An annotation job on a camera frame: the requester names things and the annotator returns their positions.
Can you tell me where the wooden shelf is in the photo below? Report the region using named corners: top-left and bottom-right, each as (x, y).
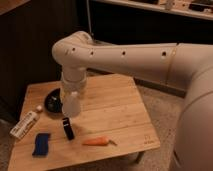
top-left (95, 0), bottom-right (213, 21)

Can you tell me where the small white cube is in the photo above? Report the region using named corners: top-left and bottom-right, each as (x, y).
top-left (36, 105), bottom-right (43, 112)

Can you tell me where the blue sponge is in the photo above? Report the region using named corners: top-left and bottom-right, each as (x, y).
top-left (32, 133), bottom-right (50, 157)

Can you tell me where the wooden table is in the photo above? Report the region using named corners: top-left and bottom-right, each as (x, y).
top-left (8, 74), bottom-right (160, 171)

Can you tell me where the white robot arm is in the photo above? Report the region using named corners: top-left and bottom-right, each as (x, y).
top-left (52, 31), bottom-right (213, 171)

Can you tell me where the orange carrot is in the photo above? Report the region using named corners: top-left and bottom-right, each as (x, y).
top-left (82, 137), bottom-right (116, 146)

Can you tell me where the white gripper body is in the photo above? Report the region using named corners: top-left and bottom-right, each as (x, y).
top-left (60, 78), bottom-right (86, 99)

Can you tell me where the metal pole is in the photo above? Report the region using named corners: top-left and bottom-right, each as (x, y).
top-left (86, 0), bottom-right (94, 37)

